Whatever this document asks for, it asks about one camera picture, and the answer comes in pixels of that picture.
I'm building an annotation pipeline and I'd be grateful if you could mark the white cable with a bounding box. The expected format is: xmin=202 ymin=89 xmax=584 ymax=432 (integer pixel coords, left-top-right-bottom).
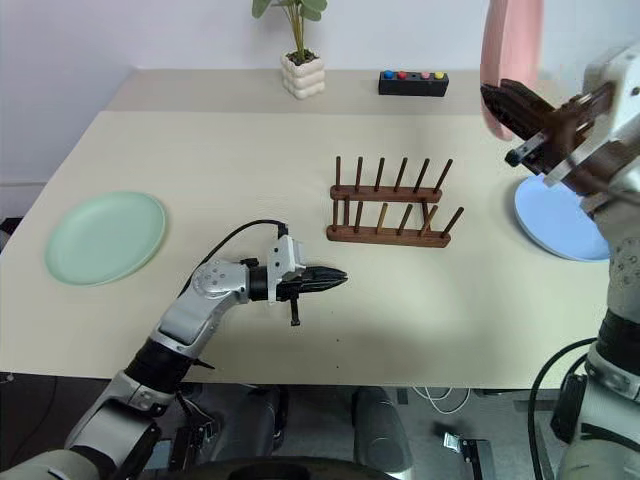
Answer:
xmin=413 ymin=386 xmax=472 ymax=416

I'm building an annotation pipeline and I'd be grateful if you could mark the wooden dish rack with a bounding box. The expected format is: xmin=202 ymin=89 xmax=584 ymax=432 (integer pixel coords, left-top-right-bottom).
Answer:
xmin=326 ymin=155 xmax=466 ymax=250

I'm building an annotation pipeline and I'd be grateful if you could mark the green leafy plant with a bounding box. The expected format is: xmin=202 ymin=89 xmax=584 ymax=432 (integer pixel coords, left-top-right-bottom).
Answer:
xmin=251 ymin=0 xmax=329 ymax=66

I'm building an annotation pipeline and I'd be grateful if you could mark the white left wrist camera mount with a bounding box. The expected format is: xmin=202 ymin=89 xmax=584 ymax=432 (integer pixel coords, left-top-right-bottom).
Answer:
xmin=266 ymin=234 xmax=306 ymax=305

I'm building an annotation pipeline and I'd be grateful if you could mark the green plate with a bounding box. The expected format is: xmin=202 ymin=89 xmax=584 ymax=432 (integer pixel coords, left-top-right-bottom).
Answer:
xmin=43 ymin=190 xmax=167 ymax=288

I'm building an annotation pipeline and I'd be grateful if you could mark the dark rounded shape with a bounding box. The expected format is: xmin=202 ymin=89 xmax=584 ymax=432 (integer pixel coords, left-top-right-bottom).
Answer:
xmin=351 ymin=386 xmax=415 ymax=472

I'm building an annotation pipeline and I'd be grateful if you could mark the metal floor bracket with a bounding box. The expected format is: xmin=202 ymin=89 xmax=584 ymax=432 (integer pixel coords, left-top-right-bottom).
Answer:
xmin=441 ymin=431 xmax=492 ymax=480

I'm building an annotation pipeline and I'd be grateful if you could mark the white bubbly plant pot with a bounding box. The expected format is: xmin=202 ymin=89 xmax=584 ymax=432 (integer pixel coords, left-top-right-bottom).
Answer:
xmin=279 ymin=48 xmax=327 ymax=101

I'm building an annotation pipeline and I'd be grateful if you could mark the black button box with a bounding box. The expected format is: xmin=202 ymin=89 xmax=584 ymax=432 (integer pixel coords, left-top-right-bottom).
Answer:
xmin=378 ymin=70 xmax=449 ymax=98

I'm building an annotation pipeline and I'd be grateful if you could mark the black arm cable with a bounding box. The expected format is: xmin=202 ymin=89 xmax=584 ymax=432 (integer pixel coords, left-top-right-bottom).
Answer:
xmin=527 ymin=338 xmax=601 ymax=480
xmin=182 ymin=219 xmax=292 ymax=296

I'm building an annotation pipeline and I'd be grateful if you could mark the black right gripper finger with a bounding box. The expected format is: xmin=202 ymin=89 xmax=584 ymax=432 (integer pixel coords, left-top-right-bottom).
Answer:
xmin=499 ymin=78 xmax=557 ymax=120
xmin=479 ymin=84 xmax=550 ymax=142

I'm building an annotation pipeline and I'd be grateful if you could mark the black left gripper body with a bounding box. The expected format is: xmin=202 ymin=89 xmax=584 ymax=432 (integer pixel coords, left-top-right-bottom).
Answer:
xmin=273 ymin=272 xmax=310 ymax=328

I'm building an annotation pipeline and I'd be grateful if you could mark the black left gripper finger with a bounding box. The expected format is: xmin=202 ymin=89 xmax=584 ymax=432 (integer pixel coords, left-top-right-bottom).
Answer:
xmin=303 ymin=279 xmax=350 ymax=295
xmin=303 ymin=267 xmax=350 ymax=283

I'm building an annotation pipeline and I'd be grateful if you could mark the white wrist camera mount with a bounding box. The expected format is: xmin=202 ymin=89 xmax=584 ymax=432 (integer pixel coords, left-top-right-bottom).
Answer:
xmin=266 ymin=234 xmax=306 ymax=305
xmin=543 ymin=46 xmax=640 ymax=189

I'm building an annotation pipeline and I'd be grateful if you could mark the blue plate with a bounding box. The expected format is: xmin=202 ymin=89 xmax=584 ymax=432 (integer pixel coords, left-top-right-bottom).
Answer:
xmin=514 ymin=177 xmax=613 ymax=262

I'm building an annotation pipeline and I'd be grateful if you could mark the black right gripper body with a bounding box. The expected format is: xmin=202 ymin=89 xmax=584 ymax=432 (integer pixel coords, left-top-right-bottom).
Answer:
xmin=503 ymin=81 xmax=618 ymax=175

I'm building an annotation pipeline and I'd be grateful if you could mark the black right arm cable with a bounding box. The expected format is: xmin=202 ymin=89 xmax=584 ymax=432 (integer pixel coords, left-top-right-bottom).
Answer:
xmin=527 ymin=338 xmax=601 ymax=480

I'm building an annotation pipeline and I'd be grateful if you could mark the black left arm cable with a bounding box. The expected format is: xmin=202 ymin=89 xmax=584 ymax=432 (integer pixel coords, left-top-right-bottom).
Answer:
xmin=182 ymin=219 xmax=292 ymax=296

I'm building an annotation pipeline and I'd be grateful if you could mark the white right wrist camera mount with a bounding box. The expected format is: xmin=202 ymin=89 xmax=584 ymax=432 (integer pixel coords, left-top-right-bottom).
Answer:
xmin=543 ymin=46 xmax=640 ymax=189

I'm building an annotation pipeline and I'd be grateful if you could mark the pink plate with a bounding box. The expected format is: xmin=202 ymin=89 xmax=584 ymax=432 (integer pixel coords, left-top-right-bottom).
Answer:
xmin=479 ymin=0 xmax=546 ymax=142

